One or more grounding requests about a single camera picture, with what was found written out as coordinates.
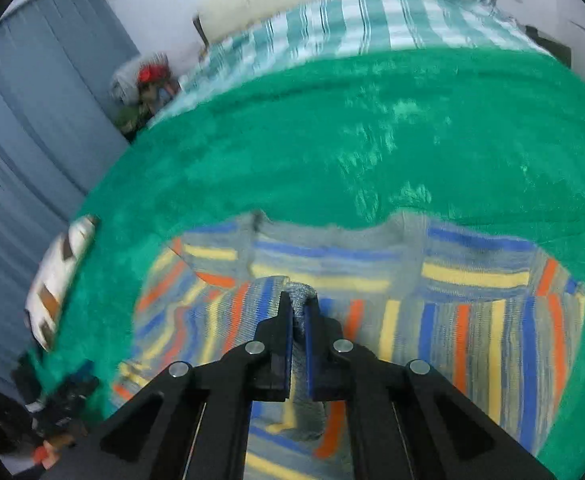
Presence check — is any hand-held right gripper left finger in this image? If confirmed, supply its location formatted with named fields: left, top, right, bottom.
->
left=52, top=290, right=294, bottom=480

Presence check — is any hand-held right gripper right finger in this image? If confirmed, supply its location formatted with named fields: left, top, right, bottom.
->
left=305, top=296, right=556, bottom=480

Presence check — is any striped knit sweater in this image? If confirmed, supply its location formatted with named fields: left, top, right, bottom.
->
left=111, top=210, right=585, bottom=480

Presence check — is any pile of clothes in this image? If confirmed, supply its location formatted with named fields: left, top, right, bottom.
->
left=110, top=51, right=183, bottom=141

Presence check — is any white brown patterned pillow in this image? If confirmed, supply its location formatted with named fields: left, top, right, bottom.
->
left=25, top=214, right=100, bottom=353

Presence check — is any green floral blanket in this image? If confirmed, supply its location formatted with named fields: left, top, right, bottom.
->
left=32, top=47, right=585, bottom=480

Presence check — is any grey blue curtain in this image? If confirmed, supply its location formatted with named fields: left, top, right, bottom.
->
left=0, top=0, right=140, bottom=401

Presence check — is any red cloth item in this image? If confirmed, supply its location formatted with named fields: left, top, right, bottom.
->
left=137, top=64, right=169, bottom=85

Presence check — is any grey knit hat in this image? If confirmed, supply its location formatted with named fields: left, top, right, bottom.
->
left=111, top=60, right=143, bottom=103

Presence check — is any green plaid bed sheet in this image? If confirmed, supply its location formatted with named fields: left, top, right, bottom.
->
left=147, top=0, right=548, bottom=128

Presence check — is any dark nightstand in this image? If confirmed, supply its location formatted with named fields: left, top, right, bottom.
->
left=525, top=25, right=572, bottom=68

